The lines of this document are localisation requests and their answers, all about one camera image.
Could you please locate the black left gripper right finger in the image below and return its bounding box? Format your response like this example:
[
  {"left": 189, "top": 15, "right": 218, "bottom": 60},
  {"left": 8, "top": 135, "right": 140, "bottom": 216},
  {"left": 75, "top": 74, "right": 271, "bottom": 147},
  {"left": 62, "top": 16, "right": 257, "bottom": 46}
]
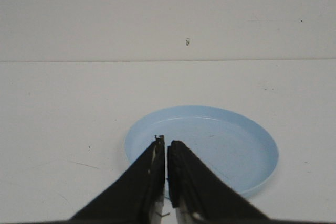
[{"left": 167, "top": 141, "right": 266, "bottom": 220}]

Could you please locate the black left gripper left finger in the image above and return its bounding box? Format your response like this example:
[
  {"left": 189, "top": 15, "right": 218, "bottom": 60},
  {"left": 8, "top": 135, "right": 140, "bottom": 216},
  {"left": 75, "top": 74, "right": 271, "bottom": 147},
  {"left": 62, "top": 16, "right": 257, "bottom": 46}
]
[{"left": 70, "top": 135, "right": 165, "bottom": 220}]

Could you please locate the light blue round plate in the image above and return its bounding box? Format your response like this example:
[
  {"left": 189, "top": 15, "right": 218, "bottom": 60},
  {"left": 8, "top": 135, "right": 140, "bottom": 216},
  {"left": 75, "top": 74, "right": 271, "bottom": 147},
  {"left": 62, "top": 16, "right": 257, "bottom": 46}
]
[{"left": 124, "top": 105, "right": 279, "bottom": 198}]

